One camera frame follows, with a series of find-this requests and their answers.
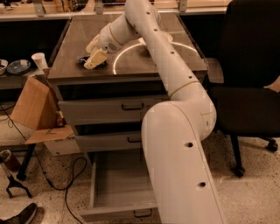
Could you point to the middle grey drawer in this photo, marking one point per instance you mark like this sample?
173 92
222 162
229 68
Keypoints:
113 136

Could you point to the brown cardboard box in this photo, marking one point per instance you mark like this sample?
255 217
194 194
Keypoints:
37 108

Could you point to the black grabber tool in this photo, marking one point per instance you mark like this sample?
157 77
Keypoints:
12 182

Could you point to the bottom grey drawer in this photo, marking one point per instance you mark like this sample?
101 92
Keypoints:
120 187

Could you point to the black office chair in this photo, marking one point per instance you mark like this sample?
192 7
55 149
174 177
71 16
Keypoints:
247 67

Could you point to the grey drawer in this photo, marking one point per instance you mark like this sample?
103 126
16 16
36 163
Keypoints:
109 102
120 187
113 136

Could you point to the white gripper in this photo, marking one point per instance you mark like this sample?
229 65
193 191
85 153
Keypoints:
106 41

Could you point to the dark rxbar blueberry wrapper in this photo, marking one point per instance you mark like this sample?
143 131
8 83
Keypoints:
83 62

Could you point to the white paper cup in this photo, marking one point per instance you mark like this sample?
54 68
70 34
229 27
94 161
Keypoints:
40 60

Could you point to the grey drawer cabinet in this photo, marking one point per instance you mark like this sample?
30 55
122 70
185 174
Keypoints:
132 63

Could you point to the back workbench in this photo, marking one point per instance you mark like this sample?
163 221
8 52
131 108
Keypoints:
26 9

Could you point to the dark blue plate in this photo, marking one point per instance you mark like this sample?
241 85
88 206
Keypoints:
19 67

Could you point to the white paper bowl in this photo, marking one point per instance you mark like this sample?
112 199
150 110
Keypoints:
167 36

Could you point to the grey bowl at edge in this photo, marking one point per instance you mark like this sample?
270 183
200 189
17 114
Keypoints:
3 66

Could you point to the top grey drawer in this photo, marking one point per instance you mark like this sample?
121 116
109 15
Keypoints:
109 102

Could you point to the brown cup on floor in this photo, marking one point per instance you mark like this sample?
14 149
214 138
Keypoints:
10 160

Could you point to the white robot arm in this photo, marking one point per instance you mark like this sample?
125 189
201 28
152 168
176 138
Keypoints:
173 130

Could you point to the dark shoe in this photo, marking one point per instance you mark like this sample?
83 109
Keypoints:
24 217

